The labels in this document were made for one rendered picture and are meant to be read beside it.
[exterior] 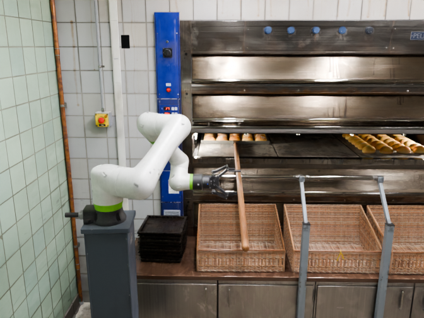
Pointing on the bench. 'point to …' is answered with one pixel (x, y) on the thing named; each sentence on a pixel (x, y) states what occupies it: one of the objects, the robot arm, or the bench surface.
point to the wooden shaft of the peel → (241, 204)
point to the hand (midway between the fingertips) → (238, 182)
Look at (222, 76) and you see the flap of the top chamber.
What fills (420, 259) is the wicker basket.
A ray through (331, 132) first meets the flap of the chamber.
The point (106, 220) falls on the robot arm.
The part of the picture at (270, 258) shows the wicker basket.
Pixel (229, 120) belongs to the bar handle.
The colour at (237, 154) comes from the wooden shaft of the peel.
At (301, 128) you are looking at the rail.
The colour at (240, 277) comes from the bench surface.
